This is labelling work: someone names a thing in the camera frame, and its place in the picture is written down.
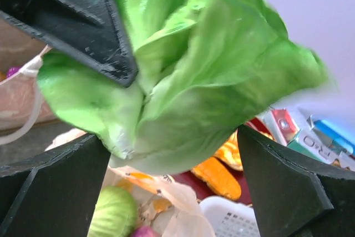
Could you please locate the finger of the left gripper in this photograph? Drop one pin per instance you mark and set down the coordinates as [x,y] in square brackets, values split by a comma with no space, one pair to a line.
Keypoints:
[90,31]

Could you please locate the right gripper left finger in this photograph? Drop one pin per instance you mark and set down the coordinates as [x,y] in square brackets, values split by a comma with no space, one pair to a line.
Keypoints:
[53,193]

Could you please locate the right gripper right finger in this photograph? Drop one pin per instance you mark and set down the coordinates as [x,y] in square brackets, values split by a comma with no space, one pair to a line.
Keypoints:
[292,194]

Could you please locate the green napa cabbage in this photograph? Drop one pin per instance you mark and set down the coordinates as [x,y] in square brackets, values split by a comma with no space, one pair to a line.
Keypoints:
[205,67]

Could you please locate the purple onion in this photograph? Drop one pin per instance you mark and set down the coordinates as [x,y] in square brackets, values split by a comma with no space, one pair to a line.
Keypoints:
[145,231]

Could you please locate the brown paper grocery bag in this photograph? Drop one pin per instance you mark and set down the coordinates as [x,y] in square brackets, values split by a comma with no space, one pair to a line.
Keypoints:
[22,105]

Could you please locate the red round plate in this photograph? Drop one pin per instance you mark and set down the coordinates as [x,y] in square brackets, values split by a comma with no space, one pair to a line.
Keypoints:
[203,191]

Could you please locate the green round cabbage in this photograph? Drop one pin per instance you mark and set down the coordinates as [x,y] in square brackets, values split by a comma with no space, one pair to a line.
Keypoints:
[115,214]

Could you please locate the orange plastic grocery bag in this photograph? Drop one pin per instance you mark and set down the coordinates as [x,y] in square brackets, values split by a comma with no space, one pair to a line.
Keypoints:
[168,207]

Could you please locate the blue box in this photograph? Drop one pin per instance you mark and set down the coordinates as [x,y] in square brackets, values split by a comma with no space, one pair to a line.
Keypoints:
[330,137]

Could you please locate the white plastic basket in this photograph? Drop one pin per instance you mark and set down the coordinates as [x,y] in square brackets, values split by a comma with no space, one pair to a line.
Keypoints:
[229,219]

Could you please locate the red white box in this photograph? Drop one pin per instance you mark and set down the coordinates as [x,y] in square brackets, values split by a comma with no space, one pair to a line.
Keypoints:
[281,125]

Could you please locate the orange flat bread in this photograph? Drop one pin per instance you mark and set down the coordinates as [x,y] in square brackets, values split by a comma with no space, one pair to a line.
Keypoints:
[215,175]

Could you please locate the teal cat picture box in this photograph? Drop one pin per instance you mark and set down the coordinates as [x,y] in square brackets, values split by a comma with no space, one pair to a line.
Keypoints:
[307,144]

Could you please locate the braided yellow bread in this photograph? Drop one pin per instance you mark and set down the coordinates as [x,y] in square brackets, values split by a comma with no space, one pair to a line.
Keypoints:
[229,153]

